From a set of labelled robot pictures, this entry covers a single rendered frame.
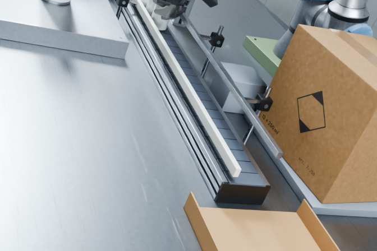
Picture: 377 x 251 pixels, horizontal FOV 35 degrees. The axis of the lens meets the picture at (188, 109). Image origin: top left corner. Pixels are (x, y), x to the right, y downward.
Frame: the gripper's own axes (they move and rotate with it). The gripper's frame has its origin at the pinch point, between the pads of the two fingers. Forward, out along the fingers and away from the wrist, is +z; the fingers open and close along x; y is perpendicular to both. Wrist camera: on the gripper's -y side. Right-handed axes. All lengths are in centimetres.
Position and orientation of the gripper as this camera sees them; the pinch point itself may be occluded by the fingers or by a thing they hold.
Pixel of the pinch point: (166, 15)
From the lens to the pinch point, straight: 166.0
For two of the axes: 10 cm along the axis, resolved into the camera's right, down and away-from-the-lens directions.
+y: -8.9, -1.2, -4.4
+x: 1.0, 8.9, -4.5
